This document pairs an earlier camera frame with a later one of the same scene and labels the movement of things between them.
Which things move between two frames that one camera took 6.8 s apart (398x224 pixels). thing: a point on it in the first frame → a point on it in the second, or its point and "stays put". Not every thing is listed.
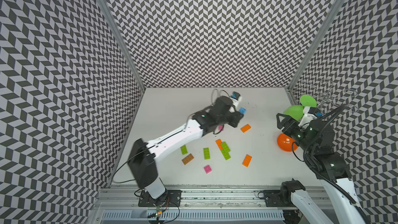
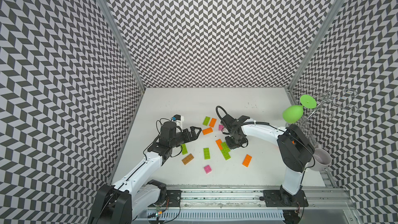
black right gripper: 290,123 → 232,145
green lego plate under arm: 184,150 stays put
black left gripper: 237,118 → 194,136
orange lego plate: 218,142 stays put
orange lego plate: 246,161 stays put
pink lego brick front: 208,169 stays put
